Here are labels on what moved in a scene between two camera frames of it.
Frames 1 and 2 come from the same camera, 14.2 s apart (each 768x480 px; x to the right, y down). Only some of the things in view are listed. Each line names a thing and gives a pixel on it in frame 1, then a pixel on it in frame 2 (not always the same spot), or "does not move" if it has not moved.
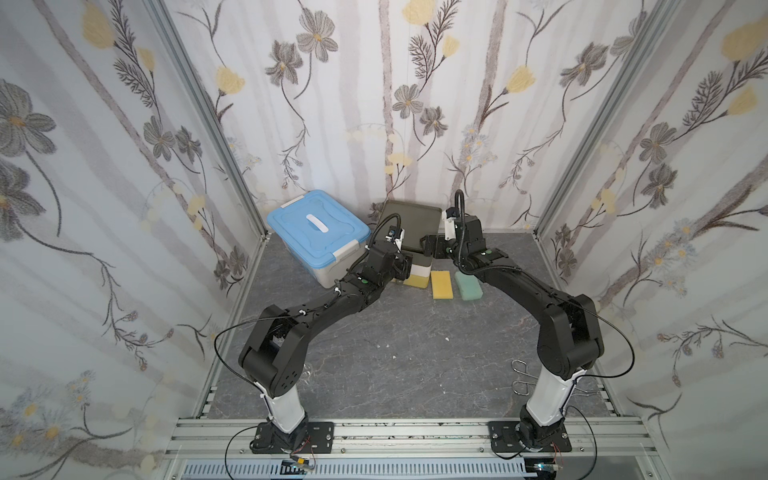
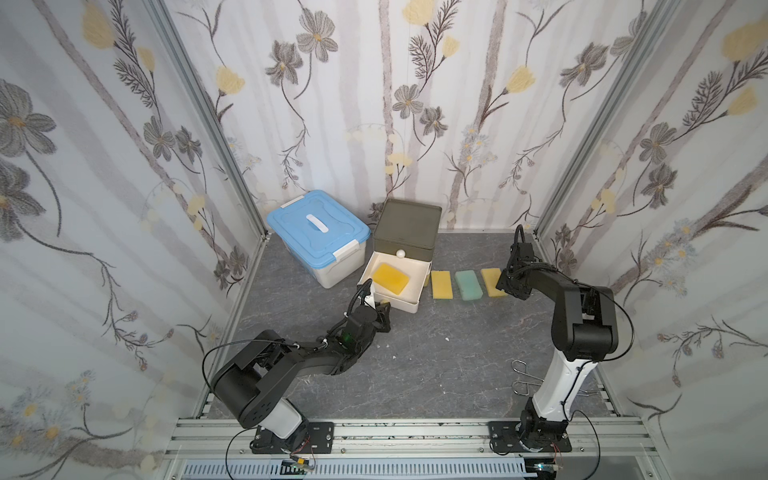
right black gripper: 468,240 → 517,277
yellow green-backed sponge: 441,284 does not move
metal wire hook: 521,387 does not move
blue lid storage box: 323,234 does not move
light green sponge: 470,287 does not move
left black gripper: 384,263 → 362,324
